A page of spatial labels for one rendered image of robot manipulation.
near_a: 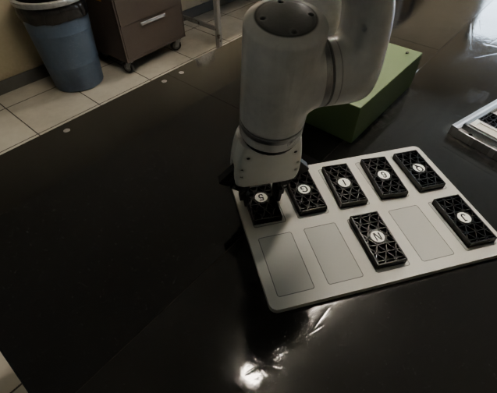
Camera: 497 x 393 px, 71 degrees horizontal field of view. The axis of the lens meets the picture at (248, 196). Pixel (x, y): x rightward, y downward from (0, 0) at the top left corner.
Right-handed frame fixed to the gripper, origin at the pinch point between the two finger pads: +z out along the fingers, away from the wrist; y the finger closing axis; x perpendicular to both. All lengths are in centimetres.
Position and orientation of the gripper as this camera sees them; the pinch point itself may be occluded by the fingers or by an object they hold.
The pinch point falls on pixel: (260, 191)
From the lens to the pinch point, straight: 60.4
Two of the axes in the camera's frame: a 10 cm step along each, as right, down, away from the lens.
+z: -0.5, 5.1, 8.6
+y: -9.8, 1.6, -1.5
